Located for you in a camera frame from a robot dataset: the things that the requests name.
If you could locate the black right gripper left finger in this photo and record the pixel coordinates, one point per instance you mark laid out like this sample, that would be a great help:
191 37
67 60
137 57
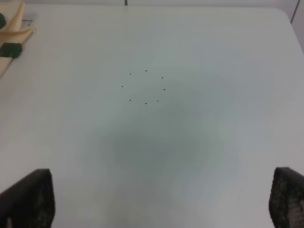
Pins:
29 203

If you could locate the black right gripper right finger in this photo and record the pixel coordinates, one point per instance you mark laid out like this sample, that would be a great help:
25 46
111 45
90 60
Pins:
286 202

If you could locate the white linen bag green handles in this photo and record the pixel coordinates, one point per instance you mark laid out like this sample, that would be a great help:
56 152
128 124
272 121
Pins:
12 33

